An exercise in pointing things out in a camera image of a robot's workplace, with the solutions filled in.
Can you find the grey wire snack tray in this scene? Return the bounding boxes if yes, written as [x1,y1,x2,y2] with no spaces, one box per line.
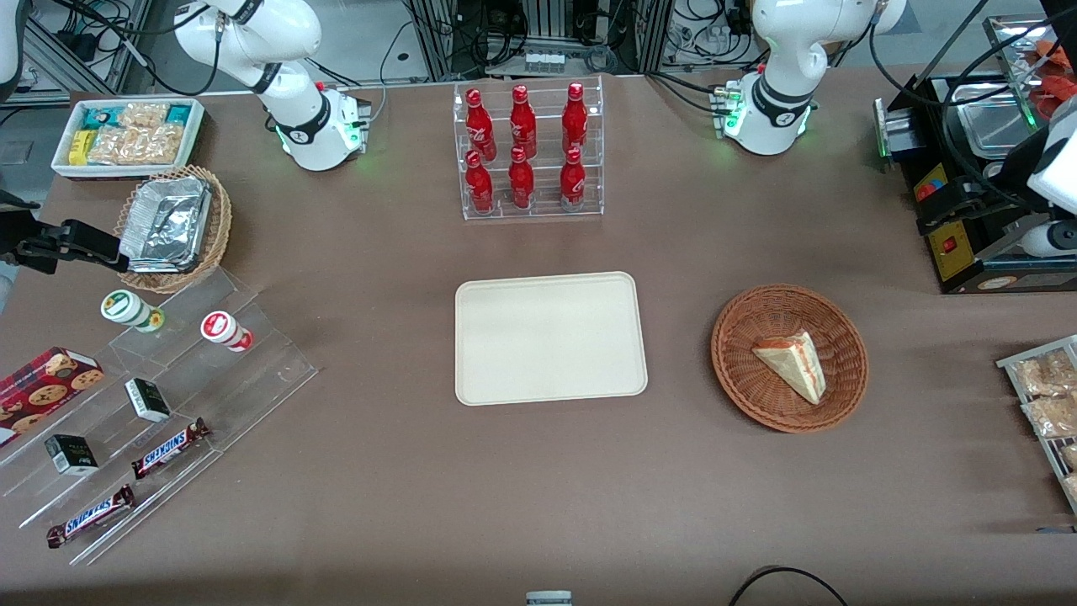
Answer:
[996,334,1077,516]

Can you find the red lid white cup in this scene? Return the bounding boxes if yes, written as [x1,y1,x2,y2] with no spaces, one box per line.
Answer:
[199,310,255,354]

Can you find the clear acrylic stepped shelf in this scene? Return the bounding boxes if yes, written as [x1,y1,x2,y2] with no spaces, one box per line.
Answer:
[0,267,320,567]

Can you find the triangle sandwich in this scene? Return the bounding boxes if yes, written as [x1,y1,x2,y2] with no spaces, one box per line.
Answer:
[751,330,828,407]

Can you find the small light wicker basket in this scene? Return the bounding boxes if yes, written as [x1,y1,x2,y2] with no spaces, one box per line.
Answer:
[113,164,234,295]

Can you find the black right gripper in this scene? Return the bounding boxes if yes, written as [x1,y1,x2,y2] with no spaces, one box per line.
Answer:
[0,189,130,276]

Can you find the steel food pan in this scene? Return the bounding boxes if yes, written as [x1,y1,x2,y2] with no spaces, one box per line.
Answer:
[951,94,1048,161]

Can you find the red cola bottle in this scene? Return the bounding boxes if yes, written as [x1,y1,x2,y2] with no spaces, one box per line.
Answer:
[465,88,498,162]
[559,147,587,212]
[464,150,496,215]
[561,82,589,153]
[509,84,539,160]
[507,146,536,210]

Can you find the beige plastic tray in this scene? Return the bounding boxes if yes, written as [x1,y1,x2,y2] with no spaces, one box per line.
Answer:
[454,271,650,407]

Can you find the clear bag of rice crackers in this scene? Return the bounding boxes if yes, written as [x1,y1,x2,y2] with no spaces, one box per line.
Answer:
[1012,349,1077,398]
[1021,394,1077,439]

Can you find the aluminium equipment frame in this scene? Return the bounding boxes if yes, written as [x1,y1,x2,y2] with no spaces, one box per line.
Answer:
[402,0,676,82]

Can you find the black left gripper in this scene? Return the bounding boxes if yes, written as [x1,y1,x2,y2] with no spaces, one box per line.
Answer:
[915,160,1051,240]

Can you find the red fried food pieces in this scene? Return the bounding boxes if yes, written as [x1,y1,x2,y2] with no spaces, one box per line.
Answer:
[1031,38,1077,119]

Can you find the black floor cable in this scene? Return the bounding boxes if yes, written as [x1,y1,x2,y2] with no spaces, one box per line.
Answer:
[727,566,852,606]

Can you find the white rectangular snack bin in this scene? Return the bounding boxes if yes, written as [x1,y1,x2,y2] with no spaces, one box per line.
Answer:
[50,97,206,180]

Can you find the brown Snickers bar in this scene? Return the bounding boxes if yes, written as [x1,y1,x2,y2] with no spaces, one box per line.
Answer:
[130,417,212,481]
[45,484,137,550]

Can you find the stacked aluminium foil trays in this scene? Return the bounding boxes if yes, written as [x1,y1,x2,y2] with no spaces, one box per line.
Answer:
[119,174,214,275]

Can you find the small dark green box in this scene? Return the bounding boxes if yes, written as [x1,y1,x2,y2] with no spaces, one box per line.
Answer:
[44,433,100,477]
[124,377,172,423]

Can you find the green lid white cup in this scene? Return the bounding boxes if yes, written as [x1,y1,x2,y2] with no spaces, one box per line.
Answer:
[100,289,167,334]

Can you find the large brown wicker basket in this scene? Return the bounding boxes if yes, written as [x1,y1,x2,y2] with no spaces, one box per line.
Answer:
[710,284,869,435]

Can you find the clear acrylic bottle rack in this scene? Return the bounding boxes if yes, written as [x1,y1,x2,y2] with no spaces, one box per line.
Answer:
[452,75,606,222]

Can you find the black hot food case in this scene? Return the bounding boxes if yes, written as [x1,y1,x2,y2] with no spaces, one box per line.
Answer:
[873,13,1077,295]

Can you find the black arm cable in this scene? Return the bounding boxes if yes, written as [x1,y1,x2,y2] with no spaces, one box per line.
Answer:
[867,0,1077,211]

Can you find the red cookie box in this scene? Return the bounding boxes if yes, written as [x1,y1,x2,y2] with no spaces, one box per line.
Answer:
[0,346,106,448]

